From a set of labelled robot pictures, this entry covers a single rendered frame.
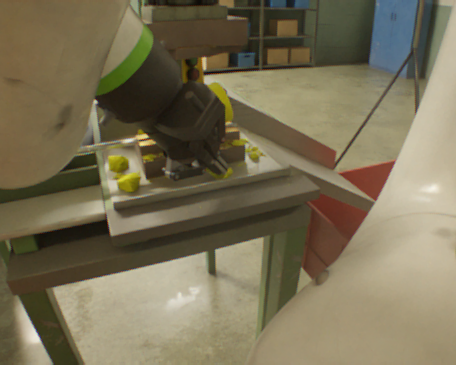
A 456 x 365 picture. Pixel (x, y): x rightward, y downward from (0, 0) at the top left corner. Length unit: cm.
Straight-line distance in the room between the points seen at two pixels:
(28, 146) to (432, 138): 23
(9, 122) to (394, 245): 19
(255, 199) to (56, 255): 28
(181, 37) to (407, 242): 41
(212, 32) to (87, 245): 34
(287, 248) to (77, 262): 33
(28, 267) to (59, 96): 36
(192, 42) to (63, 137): 32
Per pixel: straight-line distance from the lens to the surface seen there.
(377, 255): 17
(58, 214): 51
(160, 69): 37
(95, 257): 50
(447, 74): 22
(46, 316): 56
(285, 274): 64
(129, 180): 52
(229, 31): 53
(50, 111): 19
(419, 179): 23
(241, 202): 49
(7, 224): 53
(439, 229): 19
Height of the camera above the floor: 126
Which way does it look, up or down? 30 degrees down
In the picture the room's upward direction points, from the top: straight up
